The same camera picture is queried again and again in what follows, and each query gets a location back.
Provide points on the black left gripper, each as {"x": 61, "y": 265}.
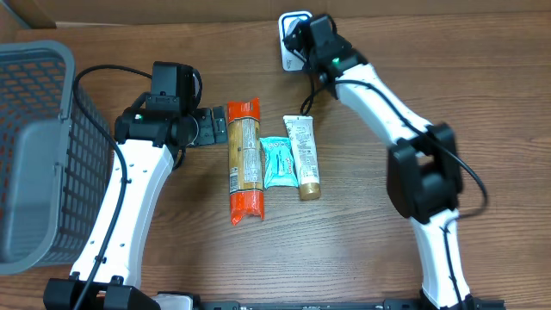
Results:
{"x": 219, "y": 126}

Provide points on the orange cracker package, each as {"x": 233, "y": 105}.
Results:
{"x": 245, "y": 163}

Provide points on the teal tissue pack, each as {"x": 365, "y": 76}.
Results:
{"x": 279, "y": 163}

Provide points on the white cream tube gold cap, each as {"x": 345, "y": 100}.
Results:
{"x": 301, "y": 135}

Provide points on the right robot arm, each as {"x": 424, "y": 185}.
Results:
{"x": 423, "y": 170}

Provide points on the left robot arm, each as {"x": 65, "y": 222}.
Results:
{"x": 150, "y": 141}

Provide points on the white barcode scanner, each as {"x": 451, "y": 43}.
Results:
{"x": 291, "y": 60}

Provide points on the grey plastic shopping basket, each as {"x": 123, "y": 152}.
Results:
{"x": 54, "y": 162}

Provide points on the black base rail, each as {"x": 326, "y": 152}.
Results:
{"x": 353, "y": 305}

